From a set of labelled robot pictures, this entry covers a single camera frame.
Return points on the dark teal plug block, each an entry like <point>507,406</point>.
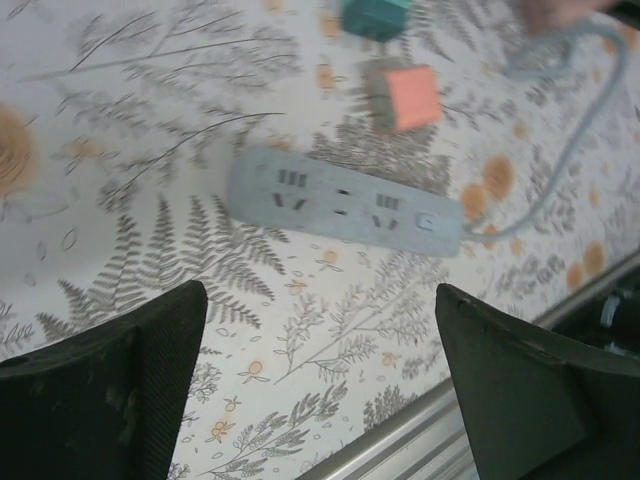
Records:
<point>375,15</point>

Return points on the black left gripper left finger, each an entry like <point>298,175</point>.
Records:
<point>90,400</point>

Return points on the grey power strip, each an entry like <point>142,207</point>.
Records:
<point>325,200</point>

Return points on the salmon pink plug block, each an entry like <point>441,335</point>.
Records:
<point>555,12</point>
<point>412,95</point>

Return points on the floral patterned tablecloth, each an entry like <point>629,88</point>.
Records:
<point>150,150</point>

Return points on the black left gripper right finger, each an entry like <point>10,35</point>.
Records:
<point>540,400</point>

